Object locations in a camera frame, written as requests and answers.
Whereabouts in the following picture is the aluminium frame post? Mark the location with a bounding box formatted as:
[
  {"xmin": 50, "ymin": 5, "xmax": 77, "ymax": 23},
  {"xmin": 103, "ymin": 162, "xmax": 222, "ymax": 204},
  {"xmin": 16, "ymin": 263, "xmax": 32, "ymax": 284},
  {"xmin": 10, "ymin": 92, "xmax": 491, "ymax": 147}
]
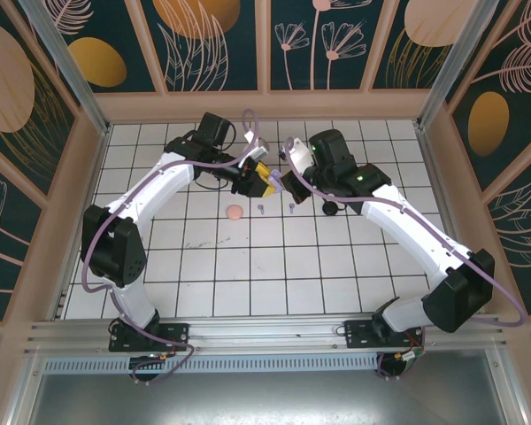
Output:
[
  {"xmin": 19, "ymin": 0, "xmax": 112, "ymax": 136},
  {"xmin": 415, "ymin": 0, "xmax": 499, "ymax": 129}
]

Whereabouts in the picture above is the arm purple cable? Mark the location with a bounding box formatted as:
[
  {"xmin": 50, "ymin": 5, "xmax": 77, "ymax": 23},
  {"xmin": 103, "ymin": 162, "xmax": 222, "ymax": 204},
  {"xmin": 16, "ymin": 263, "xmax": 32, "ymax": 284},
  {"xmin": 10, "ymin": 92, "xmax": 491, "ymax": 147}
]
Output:
[
  {"xmin": 282, "ymin": 139, "xmax": 528, "ymax": 382},
  {"xmin": 79, "ymin": 108, "xmax": 262, "ymax": 386}
]

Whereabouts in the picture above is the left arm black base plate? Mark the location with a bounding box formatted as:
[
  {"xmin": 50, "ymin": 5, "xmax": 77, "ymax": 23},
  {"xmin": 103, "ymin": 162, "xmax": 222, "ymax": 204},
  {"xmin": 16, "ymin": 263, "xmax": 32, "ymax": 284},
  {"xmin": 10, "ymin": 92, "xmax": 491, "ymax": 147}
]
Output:
[{"xmin": 109, "ymin": 322, "xmax": 191, "ymax": 353}]

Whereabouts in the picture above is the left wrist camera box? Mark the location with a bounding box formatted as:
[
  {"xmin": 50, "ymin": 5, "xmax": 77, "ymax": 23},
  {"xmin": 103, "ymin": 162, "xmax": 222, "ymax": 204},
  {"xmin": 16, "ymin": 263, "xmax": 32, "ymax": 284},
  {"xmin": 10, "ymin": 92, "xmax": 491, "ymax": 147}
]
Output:
[{"xmin": 242, "ymin": 130, "xmax": 271, "ymax": 163}]

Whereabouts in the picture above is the left gripper thin black cable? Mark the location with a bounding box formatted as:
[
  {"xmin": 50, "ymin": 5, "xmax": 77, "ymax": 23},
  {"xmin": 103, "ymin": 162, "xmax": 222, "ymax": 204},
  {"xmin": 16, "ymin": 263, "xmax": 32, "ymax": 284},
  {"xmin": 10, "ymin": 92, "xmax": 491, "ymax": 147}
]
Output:
[{"xmin": 193, "ymin": 121, "xmax": 238, "ymax": 191}]

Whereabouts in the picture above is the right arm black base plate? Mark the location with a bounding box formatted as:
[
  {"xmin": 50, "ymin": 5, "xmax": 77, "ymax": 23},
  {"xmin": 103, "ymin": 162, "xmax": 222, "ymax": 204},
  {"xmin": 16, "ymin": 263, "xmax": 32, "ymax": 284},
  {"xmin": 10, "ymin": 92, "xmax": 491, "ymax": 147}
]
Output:
[{"xmin": 343, "ymin": 319, "xmax": 426, "ymax": 349}]

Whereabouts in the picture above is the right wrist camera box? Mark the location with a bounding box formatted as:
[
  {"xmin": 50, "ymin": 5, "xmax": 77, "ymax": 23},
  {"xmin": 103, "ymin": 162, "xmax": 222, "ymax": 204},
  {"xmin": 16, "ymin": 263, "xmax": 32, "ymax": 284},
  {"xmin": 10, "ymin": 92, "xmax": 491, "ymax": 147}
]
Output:
[{"xmin": 281, "ymin": 136, "xmax": 318, "ymax": 176}]

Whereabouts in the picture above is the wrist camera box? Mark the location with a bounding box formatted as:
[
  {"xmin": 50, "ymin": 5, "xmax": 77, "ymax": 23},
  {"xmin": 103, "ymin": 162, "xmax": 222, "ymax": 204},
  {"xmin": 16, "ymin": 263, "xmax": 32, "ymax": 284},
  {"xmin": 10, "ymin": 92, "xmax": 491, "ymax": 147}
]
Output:
[
  {"xmin": 242, "ymin": 130, "xmax": 271, "ymax": 163},
  {"xmin": 281, "ymin": 136, "xmax": 318, "ymax": 176}
]

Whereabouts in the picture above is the grey metal sheet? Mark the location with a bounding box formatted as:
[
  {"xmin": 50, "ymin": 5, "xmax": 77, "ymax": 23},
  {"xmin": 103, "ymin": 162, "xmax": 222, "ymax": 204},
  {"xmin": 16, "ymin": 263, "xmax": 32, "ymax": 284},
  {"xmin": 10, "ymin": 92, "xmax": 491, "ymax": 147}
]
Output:
[{"xmin": 26, "ymin": 371, "xmax": 510, "ymax": 425}]

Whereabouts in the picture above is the slotted grey cable duct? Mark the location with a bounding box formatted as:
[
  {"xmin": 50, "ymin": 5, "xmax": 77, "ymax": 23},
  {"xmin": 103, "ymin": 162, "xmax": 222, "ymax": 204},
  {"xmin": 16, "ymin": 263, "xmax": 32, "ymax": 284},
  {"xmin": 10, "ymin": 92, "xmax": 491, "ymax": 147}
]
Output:
[{"xmin": 42, "ymin": 356, "xmax": 381, "ymax": 374}]

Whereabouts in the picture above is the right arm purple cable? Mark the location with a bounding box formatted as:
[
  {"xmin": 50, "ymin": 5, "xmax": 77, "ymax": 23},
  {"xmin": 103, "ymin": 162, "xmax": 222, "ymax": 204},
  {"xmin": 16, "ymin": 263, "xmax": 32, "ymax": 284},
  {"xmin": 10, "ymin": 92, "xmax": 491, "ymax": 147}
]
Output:
[{"xmin": 282, "ymin": 139, "xmax": 528, "ymax": 382}]

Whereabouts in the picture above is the aluminium mounting rail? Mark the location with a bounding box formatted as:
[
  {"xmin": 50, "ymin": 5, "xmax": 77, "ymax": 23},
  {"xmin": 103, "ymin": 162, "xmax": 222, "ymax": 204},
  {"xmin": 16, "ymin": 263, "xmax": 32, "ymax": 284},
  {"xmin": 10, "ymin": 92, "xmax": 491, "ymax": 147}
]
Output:
[{"xmin": 24, "ymin": 313, "xmax": 512, "ymax": 355}]

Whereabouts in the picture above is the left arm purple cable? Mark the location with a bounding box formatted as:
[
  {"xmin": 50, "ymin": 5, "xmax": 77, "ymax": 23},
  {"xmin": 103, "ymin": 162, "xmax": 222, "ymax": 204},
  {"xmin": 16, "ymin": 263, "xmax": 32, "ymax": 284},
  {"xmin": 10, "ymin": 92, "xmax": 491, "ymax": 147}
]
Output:
[{"xmin": 79, "ymin": 108, "xmax": 262, "ymax": 386}]

